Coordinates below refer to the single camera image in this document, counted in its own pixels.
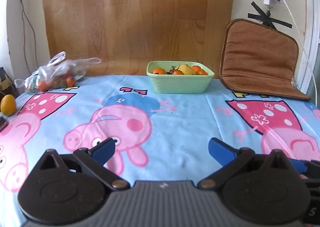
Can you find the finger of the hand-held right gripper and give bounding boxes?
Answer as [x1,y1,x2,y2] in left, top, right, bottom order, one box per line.
[290,159,320,172]
[303,170,320,188]

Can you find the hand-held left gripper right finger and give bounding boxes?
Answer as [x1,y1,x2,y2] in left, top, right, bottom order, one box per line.
[197,138,299,190]

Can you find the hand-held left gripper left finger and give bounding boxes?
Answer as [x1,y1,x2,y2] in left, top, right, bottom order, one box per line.
[35,138,131,190]

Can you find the light green plastic basin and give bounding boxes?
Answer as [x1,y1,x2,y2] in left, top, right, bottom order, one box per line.
[146,61,215,94]

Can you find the cartoon printed blanket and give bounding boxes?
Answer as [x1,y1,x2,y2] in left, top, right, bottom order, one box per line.
[0,74,320,227]

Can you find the red tomato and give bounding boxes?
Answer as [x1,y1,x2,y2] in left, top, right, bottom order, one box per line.
[169,65,185,76]

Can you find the clear plastic bag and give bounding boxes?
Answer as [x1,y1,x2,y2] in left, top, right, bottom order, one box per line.
[14,52,102,93]

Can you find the brown seat cushion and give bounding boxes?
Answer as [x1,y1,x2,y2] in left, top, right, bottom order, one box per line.
[219,19,312,101]

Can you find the wooden board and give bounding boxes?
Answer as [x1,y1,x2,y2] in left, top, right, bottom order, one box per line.
[42,0,234,77]

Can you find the black tape cross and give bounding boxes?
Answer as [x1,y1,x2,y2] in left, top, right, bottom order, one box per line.
[247,2,293,30]

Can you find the white power cable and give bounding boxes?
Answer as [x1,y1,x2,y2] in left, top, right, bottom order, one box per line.
[273,0,317,106]

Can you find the thin black cable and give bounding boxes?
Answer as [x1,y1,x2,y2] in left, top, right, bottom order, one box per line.
[18,0,38,66]

